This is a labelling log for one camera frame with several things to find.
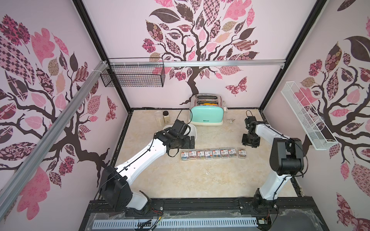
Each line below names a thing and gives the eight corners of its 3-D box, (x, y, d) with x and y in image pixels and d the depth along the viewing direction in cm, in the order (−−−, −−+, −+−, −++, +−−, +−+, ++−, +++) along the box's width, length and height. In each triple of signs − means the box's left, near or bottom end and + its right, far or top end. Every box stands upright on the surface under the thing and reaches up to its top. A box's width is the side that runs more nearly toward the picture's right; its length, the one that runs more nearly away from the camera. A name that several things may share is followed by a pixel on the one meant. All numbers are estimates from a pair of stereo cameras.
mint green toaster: (189, 126, 111) (189, 110, 97) (189, 106, 126) (189, 89, 112) (221, 126, 111) (225, 110, 97) (217, 105, 126) (220, 89, 112)
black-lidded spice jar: (164, 124, 115) (162, 114, 105) (165, 121, 117) (163, 110, 107) (170, 124, 115) (168, 114, 105) (170, 121, 117) (168, 110, 107)
